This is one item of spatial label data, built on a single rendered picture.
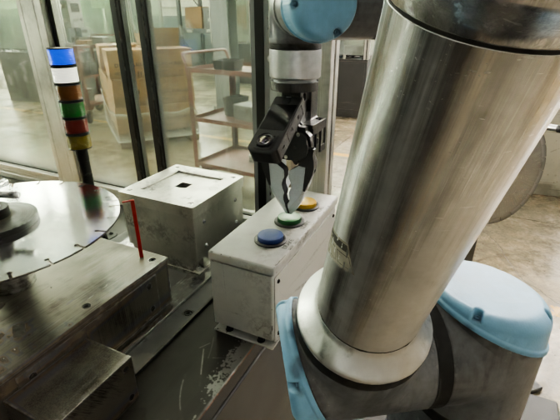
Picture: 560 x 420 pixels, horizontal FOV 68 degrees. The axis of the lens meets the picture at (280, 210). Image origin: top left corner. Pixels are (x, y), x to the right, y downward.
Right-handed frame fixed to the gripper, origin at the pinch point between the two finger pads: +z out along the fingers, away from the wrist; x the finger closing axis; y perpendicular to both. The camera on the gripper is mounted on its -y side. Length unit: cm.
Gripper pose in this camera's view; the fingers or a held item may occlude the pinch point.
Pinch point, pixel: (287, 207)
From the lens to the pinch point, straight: 67.7
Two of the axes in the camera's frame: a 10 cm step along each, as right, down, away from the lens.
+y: 4.4, -3.8, 8.1
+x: -9.0, -1.9, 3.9
